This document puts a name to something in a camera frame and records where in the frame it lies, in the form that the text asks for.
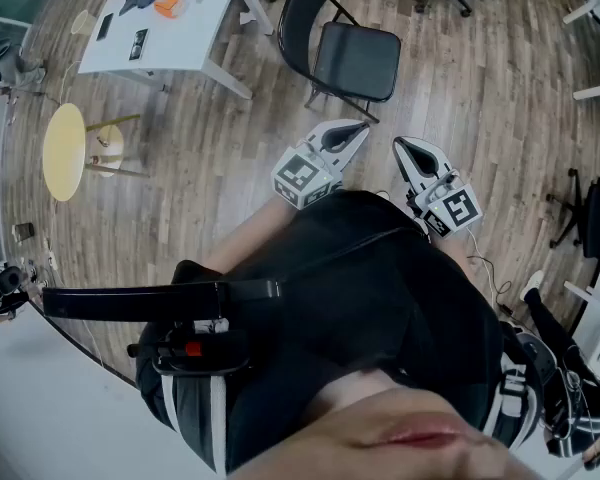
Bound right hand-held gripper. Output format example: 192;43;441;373
392;136;484;240

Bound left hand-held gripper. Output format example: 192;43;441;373
272;119;371;211

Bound black folding chair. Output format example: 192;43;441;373
277;0;402;125

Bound person's left forearm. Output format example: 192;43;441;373
199;200;301;275

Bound person's black shirt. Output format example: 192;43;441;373
134;190;506;474

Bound white rectangular table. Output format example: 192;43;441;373
77;0;276;100

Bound orange and white object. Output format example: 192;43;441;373
154;0;189;19

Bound black glasses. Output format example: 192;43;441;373
129;28;149;61

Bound black box with red button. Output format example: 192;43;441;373
127;317;254;377

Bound black phone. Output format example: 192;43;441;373
95;12;115;42

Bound person's face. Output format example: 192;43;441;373
229;385;546;480

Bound yellow round table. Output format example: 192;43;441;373
42;102;151;203

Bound beige bin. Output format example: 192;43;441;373
70;10;97;38

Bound thin floor cable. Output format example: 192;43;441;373
465;226;514;314

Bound black white shoulder strap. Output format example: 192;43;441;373
159;372;229;475
479;325;546;452

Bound black head mount band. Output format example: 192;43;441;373
42;277;284;322

